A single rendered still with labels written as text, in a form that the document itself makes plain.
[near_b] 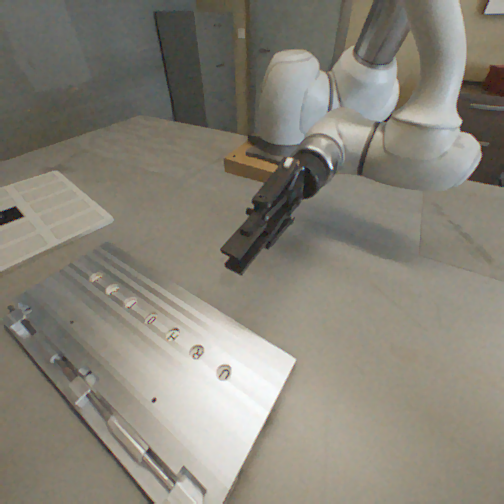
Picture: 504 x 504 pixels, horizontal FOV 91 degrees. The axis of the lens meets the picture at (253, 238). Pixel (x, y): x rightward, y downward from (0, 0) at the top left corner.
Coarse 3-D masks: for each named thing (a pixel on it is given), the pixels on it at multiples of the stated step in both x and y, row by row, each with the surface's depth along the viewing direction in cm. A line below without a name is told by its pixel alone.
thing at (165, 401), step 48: (48, 288) 43; (96, 288) 43; (144, 288) 43; (48, 336) 37; (96, 336) 37; (144, 336) 37; (192, 336) 37; (240, 336) 37; (96, 384) 32; (144, 384) 32; (192, 384) 32; (240, 384) 32; (144, 432) 28; (192, 432) 28; (240, 432) 28
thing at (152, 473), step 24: (24, 312) 42; (24, 336) 39; (48, 360) 36; (72, 384) 32; (96, 408) 32; (96, 432) 30; (120, 456) 28; (144, 456) 27; (144, 480) 27; (168, 480) 26; (192, 480) 27
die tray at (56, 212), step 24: (0, 192) 72; (24, 192) 72; (48, 192) 72; (72, 192) 72; (24, 216) 64; (48, 216) 64; (72, 216) 64; (96, 216) 64; (0, 240) 57; (24, 240) 57; (48, 240) 57; (72, 240) 58; (0, 264) 51
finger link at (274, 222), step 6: (300, 198) 42; (294, 204) 41; (282, 210) 41; (288, 210) 41; (276, 216) 40; (282, 216) 40; (264, 222) 40; (270, 222) 40; (276, 222) 40; (282, 222) 41; (270, 228) 39; (276, 228) 40; (264, 234) 40; (270, 234) 38; (270, 246) 38
